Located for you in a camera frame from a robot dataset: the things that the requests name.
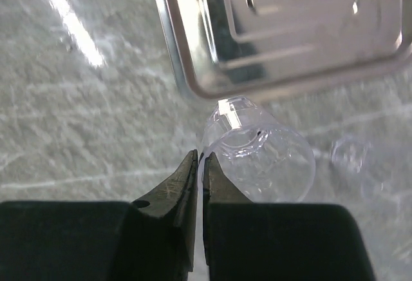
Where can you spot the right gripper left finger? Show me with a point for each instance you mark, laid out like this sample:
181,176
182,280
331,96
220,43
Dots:
150,238

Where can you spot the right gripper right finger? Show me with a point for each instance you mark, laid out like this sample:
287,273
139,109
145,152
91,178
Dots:
244,240

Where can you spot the clear glass six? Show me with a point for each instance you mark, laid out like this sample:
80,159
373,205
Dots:
266,160

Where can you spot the clear glass seven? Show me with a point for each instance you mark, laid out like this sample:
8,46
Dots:
358,163

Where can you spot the silver metal tray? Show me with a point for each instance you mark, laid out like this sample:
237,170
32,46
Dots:
269,49

